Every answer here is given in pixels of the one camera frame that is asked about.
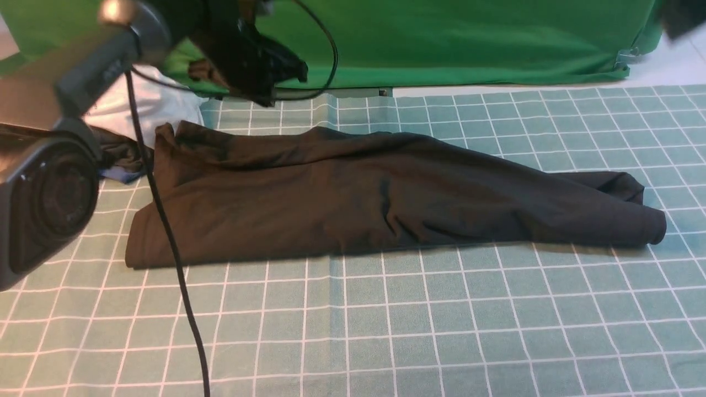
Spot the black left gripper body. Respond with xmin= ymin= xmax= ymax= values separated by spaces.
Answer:
xmin=191 ymin=1 xmax=308 ymax=106

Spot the dark gray long-sleeved shirt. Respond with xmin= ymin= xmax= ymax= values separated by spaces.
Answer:
xmin=154 ymin=121 xmax=667 ymax=265

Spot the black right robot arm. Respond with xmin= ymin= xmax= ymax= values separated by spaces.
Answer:
xmin=659 ymin=0 xmax=705 ymax=41

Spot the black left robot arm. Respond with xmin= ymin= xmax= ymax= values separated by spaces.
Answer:
xmin=1 ymin=1 xmax=308 ymax=291

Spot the white crumpled shirt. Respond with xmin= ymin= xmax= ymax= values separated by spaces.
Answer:
xmin=83 ymin=66 xmax=205 ymax=149

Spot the green backdrop cloth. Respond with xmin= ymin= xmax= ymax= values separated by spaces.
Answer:
xmin=1 ymin=1 xmax=661 ymax=89

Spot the dark gray crumpled garment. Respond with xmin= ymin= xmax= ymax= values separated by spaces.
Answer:
xmin=90 ymin=126 xmax=154 ymax=178

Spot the blue crumpled garment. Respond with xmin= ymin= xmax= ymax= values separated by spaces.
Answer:
xmin=99 ymin=167 xmax=145 ymax=184

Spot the metal binder clip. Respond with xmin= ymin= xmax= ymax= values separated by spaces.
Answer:
xmin=614 ymin=47 xmax=643 ymax=70

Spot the green grid table mat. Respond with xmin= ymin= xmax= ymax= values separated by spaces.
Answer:
xmin=1 ymin=85 xmax=705 ymax=396

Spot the black left camera cable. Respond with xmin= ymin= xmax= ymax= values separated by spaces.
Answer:
xmin=124 ymin=0 xmax=339 ymax=397

